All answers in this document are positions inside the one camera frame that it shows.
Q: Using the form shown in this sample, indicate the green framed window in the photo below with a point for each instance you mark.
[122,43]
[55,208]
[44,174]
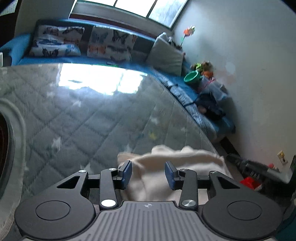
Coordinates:
[161,11]

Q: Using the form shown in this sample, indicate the wall power outlet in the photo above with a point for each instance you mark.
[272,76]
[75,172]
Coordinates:
[282,157]

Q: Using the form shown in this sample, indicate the dark blue crumpled clothes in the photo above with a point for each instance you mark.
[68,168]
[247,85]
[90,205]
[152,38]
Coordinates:
[211,106]

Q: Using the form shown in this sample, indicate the orange plush toy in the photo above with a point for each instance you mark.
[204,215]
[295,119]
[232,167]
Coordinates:
[207,73]

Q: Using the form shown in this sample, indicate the red plastic object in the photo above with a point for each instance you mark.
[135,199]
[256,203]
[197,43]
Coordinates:
[251,183]

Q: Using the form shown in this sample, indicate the brown plush toy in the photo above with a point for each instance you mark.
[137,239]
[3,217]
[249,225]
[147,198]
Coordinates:
[203,66]

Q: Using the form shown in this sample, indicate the colourful toy pinwheel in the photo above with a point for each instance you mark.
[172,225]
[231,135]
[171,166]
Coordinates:
[188,31]

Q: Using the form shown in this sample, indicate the cream long-sleeved garment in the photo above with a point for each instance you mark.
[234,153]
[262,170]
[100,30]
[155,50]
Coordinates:
[150,162]

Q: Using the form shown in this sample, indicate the clear plastic bag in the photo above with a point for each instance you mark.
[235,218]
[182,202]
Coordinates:
[215,89]

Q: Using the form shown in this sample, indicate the round black induction cooktop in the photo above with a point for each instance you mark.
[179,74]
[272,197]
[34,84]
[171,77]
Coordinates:
[16,139]

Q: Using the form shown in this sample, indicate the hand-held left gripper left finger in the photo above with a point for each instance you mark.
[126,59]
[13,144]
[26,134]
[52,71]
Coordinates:
[127,173]

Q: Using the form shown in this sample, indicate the black and white plush toy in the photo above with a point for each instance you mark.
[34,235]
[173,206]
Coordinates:
[171,40]

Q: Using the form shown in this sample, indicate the grey quilted star table cover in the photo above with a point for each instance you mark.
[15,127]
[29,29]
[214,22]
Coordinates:
[92,120]

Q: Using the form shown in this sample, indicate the plain grey pillow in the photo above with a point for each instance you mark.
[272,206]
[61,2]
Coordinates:
[166,58]

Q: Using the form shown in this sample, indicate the butterfly print pillow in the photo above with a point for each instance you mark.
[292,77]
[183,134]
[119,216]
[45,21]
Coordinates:
[55,41]
[111,44]

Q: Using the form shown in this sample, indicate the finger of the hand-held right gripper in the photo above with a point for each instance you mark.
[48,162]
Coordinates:
[247,165]

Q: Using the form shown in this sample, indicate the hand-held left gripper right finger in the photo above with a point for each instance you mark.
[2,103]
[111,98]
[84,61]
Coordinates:
[170,175]

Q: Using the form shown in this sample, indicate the blue sofa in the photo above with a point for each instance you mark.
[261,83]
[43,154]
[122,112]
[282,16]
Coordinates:
[13,48]

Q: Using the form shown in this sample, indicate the green plastic bowl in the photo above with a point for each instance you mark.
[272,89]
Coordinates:
[192,77]

